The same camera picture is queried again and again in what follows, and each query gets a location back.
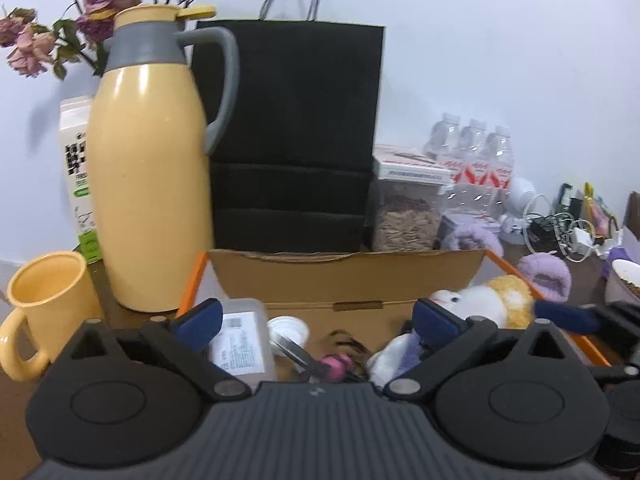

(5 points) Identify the red cardboard box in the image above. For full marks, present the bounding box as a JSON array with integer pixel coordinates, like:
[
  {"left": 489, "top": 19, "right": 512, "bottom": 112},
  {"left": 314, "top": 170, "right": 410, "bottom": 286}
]
[{"left": 175, "top": 247, "right": 613, "bottom": 391}]

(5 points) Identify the clear water bottle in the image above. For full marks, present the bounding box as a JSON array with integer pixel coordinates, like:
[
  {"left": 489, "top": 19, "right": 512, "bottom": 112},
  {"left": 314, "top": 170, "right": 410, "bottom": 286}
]
[
  {"left": 457, "top": 119, "right": 488, "bottom": 186},
  {"left": 482, "top": 125, "right": 516, "bottom": 191},
  {"left": 425, "top": 113, "right": 461, "bottom": 161}
]

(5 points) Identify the white flat box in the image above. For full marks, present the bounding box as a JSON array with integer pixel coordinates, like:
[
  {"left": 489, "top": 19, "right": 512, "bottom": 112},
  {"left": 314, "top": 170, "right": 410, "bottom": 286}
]
[{"left": 372, "top": 144, "right": 453, "bottom": 183}]

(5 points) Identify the yellow thermos jug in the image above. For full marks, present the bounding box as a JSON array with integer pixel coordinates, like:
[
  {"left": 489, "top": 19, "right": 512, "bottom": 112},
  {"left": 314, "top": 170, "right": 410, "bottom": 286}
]
[{"left": 89, "top": 5, "right": 241, "bottom": 313}]

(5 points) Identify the clear nut container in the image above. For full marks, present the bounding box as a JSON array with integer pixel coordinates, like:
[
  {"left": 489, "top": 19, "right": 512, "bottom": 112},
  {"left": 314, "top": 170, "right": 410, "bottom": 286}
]
[{"left": 372, "top": 180, "right": 446, "bottom": 252}]

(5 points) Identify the clear plastic pellet container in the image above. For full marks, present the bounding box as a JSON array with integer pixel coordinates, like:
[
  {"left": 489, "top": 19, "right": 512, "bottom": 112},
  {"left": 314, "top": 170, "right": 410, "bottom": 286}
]
[{"left": 207, "top": 298, "right": 277, "bottom": 391}]

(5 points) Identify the yellow white plush toy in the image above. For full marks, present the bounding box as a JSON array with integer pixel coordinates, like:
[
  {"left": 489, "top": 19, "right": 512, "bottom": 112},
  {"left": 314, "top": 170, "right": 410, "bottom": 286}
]
[{"left": 430, "top": 275, "right": 538, "bottom": 331}]

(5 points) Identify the white tin box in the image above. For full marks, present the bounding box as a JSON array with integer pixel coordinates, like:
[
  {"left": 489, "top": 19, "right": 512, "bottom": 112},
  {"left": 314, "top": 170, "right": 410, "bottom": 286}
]
[{"left": 439, "top": 211, "right": 501, "bottom": 241}]

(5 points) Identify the red artificial flower clip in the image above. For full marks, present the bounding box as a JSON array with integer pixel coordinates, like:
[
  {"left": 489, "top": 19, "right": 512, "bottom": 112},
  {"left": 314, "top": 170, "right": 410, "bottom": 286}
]
[{"left": 272, "top": 337, "right": 321, "bottom": 376}]

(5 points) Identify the white bowl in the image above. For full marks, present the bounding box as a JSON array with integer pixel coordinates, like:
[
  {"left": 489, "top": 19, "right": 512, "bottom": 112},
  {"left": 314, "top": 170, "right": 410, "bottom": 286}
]
[{"left": 605, "top": 259, "right": 640, "bottom": 306}]

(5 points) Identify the purple fluffy headband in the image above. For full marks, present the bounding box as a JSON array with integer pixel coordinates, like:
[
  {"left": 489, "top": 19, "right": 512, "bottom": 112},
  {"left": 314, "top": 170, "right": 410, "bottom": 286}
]
[
  {"left": 517, "top": 253, "right": 572, "bottom": 303},
  {"left": 442, "top": 223, "right": 503, "bottom": 256}
]

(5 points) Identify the yellow mug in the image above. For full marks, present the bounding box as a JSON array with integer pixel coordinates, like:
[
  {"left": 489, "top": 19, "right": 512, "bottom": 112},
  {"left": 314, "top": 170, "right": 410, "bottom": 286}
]
[{"left": 0, "top": 251, "right": 103, "bottom": 382}]

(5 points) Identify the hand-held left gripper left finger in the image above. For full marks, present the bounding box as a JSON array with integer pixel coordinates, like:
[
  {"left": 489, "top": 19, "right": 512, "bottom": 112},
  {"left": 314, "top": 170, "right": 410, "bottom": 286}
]
[{"left": 70, "top": 298, "right": 251, "bottom": 402}]

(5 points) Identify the black paper bag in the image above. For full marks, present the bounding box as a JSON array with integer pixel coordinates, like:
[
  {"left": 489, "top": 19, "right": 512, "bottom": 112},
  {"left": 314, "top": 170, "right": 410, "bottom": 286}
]
[{"left": 190, "top": 0, "right": 386, "bottom": 253}]

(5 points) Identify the white milk carton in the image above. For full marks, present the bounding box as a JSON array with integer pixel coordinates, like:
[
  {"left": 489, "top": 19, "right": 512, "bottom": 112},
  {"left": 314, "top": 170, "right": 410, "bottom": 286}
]
[{"left": 59, "top": 95, "right": 103, "bottom": 266}]

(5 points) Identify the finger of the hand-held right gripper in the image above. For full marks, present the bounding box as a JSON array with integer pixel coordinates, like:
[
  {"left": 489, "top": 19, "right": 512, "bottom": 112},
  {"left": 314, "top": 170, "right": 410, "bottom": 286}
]
[
  {"left": 532, "top": 300, "right": 640, "bottom": 336},
  {"left": 587, "top": 362, "right": 640, "bottom": 386}
]

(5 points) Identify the yellow snack packet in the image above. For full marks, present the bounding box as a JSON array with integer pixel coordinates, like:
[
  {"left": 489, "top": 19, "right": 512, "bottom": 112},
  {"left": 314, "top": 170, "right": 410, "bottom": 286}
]
[{"left": 582, "top": 182, "right": 613, "bottom": 238}]

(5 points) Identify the white desk fan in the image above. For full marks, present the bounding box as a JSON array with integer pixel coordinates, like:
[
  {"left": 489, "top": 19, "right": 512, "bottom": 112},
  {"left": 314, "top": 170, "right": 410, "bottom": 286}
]
[{"left": 500, "top": 177, "right": 538, "bottom": 246}]

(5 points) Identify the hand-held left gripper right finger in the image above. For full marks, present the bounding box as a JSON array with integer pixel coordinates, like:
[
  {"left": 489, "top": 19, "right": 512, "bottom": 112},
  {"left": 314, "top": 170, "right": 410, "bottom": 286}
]
[{"left": 385, "top": 298, "right": 581, "bottom": 402}]

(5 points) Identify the tangle of charger cables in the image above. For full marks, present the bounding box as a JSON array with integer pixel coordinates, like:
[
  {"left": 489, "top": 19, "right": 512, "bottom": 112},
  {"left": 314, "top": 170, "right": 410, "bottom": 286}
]
[{"left": 522, "top": 195, "right": 608, "bottom": 263}]

